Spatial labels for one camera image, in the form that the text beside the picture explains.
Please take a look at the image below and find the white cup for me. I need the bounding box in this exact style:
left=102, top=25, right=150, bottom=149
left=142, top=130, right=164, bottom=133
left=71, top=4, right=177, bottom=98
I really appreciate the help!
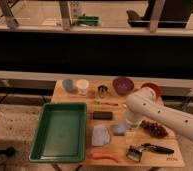
left=76, top=79, right=89, bottom=96

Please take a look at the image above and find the orange carrot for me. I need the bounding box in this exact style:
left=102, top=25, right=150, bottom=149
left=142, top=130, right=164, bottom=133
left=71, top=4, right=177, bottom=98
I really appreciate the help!
left=91, top=152, right=119, bottom=162

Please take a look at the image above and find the bunch of dark grapes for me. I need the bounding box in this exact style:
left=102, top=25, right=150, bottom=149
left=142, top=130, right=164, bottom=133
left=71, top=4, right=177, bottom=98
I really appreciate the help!
left=140, top=120, right=168, bottom=138

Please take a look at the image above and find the light blue cloth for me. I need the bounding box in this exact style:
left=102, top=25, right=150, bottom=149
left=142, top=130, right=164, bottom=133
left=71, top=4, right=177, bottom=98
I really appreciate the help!
left=92, top=125, right=110, bottom=147

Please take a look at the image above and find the blue cup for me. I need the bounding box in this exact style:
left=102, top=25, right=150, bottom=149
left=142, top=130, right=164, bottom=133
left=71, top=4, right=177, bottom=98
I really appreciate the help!
left=62, top=79, right=73, bottom=93

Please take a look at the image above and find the metal brush tool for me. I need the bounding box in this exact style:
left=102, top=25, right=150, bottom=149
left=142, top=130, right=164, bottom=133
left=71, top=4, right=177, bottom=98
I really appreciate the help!
left=126, top=146, right=142, bottom=162

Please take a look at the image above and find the purple bowl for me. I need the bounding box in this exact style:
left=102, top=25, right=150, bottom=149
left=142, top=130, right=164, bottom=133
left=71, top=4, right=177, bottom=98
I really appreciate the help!
left=112, top=77, right=134, bottom=95

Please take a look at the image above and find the small metal cup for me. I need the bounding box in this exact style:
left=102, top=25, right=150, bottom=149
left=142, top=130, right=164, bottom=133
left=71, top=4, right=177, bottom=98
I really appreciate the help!
left=98, top=85, right=108, bottom=98

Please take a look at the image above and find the black rectangular block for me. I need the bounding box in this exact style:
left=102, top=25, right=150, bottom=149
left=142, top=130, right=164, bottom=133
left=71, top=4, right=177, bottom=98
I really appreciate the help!
left=93, top=111, right=113, bottom=120

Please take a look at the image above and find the green box on shelf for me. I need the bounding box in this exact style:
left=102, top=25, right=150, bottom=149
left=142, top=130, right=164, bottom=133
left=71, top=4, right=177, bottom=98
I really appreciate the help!
left=76, top=15, right=99, bottom=26

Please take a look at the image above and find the wooden table board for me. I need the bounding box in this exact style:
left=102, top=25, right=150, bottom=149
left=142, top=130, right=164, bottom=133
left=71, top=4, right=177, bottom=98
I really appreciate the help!
left=51, top=80, right=185, bottom=168

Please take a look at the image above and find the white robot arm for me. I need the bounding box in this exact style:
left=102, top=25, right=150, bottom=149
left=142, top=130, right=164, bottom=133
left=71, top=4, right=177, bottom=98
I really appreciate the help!
left=124, top=87, right=193, bottom=141

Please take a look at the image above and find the green plastic tray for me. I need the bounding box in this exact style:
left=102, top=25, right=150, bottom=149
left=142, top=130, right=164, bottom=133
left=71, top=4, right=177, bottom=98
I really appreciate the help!
left=29, top=103, right=87, bottom=163

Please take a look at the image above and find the thin wooden stick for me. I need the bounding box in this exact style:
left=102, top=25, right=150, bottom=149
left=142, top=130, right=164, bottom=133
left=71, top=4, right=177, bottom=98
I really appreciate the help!
left=94, top=101, right=118, bottom=106

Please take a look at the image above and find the black handled peeler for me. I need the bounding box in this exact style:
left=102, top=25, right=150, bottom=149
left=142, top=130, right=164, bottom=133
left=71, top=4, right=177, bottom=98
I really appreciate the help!
left=141, top=143, right=174, bottom=154

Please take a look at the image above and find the blue sponge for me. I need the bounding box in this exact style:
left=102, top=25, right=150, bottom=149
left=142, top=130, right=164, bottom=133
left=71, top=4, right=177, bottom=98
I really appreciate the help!
left=113, top=123, right=126, bottom=136

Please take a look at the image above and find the red bowl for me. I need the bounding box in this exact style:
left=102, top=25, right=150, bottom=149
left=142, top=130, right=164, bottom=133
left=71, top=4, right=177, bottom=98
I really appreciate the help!
left=141, top=82, right=162, bottom=98

